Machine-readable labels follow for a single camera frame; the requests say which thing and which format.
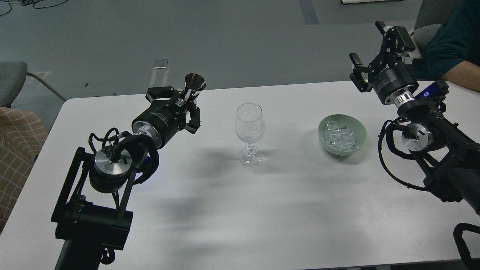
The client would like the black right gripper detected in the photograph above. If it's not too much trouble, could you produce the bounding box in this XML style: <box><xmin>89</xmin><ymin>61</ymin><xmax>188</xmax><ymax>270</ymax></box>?
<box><xmin>349</xmin><ymin>21</ymin><xmax>419</xmax><ymax>105</ymax></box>

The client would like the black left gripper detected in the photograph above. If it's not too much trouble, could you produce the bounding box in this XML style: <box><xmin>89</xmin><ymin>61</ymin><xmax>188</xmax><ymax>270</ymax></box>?
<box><xmin>132</xmin><ymin>87</ymin><xmax>201</xmax><ymax>149</ymax></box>

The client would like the steel cocktail jigger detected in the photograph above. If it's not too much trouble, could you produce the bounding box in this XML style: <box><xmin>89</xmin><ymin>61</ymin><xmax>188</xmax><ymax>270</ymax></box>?
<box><xmin>175</xmin><ymin>72</ymin><xmax>206</xmax><ymax>107</ymax></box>

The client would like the clear ice cube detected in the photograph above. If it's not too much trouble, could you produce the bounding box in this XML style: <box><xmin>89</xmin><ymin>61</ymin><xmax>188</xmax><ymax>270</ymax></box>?
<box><xmin>325</xmin><ymin>121</ymin><xmax>338</xmax><ymax>131</ymax></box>

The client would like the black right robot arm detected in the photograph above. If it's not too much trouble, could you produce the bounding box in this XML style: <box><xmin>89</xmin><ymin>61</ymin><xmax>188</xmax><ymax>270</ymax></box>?
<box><xmin>349</xmin><ymin>21</ymin><xmax>479</xmax><ymax>215</ymax></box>

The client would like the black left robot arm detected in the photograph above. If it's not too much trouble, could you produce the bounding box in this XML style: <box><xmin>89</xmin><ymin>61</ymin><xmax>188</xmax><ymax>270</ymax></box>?
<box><xmin>51</xmin><ymin>82</ymin><xmax>206</xmax><ymax>270</ymax></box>

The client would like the clear wine glass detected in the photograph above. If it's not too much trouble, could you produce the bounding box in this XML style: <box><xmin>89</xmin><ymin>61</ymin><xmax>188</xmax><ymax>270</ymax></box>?
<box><xmin>235</xmin><ymin>102</ymin><xmax>266</xmax><ymax>167</ymax></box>

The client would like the metal floor plate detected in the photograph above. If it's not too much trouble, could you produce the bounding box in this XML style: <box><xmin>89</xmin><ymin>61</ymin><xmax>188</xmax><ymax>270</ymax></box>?
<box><xmin>152</xmin><ymin>59</ymin><xmax>168</xmax><ymax>69</ymax></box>

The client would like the grey office chair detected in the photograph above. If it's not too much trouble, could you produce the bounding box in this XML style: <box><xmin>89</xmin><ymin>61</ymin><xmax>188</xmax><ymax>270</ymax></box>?
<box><xmin>401</xmin><ymin>0</ymin><xmax>462</xmax><ymax>81</ymax></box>

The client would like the person in dark shirt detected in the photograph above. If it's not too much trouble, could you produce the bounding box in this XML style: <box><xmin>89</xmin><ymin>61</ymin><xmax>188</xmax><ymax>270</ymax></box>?
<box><xmin>412</xmin><ymin>0</ymin><xmax>480</xmax><ymax>92</ymax></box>

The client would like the green bowl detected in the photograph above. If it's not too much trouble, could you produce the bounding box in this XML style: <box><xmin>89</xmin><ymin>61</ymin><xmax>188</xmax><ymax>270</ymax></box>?
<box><xmin>317</xmin><ymin>114</ymin><xmax>368</xmax><ymax>156</ymax></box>

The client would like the grey chair left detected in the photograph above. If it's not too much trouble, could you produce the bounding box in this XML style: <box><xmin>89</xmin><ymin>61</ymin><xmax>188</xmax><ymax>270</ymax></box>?
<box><xmin>0</xmin><ymin>60</ymin><xmax>67</xmax><ymax>108</ymax></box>

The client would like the black floor cable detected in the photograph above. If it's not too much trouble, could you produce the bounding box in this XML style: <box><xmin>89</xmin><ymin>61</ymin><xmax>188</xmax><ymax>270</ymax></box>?
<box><xmin>0</xmin><ymin>0</ymin><xmax>70</xmax><ymax>16</ymax></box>

